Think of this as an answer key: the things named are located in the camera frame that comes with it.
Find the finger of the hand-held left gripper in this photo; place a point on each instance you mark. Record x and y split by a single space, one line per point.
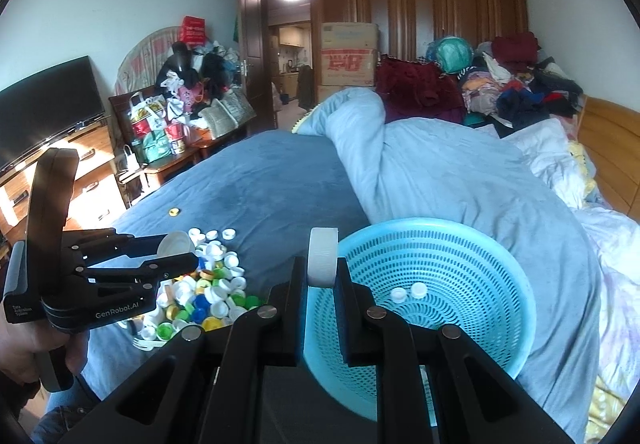
165 268
110 241

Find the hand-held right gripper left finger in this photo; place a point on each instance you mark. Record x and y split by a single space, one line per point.
298 304

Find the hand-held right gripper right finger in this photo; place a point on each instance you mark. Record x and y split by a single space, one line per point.
345 314

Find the smooth white bottle cap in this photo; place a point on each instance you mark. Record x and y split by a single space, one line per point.
175 244

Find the ribbed white bottle cap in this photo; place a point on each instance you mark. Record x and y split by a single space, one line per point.
322 256

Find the pile of mixed bottle caps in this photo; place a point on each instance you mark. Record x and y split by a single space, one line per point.
215 294

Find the small white bottle cap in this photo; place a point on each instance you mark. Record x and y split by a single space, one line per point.
398 294
417 290

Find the light blue perforated basket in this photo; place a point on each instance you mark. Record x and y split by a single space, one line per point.
450 264

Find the person's left hand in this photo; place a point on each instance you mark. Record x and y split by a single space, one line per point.
30 339

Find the wooden drawer dresser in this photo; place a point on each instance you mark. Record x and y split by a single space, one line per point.
95 184

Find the white plastic fork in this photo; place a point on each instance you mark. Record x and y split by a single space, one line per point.
145 344

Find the dark wooden side cabinet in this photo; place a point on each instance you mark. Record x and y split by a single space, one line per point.
165 164

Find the black television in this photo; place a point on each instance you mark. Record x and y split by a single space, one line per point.
45 109

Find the blue fleece blanket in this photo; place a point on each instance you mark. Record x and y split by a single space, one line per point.
260 184

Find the heap of bags and clothes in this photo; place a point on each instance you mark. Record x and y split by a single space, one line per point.
175 94

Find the woven straw bag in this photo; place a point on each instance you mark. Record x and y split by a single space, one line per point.
227 112

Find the light blue duvet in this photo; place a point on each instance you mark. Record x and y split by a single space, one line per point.
450 174

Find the person's jeans leg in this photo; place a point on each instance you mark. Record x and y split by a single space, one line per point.
65 419

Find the round printed pink board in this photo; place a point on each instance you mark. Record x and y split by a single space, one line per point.
145 54

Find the chair with dark coat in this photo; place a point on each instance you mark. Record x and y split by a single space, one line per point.
306 87

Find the red paper box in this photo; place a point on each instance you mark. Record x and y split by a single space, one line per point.
194 29

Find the dark red fuzzy blanket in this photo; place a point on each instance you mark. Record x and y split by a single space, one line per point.
415 89

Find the red printed cardboard box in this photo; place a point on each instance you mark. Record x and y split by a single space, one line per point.
348 67

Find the brown wooden door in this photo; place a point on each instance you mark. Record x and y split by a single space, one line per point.
250 39

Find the plain cardboard box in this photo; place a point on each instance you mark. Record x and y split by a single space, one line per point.
348 35

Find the white quilt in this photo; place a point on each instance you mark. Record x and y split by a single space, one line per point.
615 249

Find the teal plastic bundle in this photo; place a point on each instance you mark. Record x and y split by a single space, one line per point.
453 54

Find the heap of mixed clothes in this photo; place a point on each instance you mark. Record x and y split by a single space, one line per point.
525 89

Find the wooden bed headboard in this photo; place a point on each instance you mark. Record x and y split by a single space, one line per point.
610 144

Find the dark red sweater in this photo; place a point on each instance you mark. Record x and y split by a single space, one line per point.
515 49

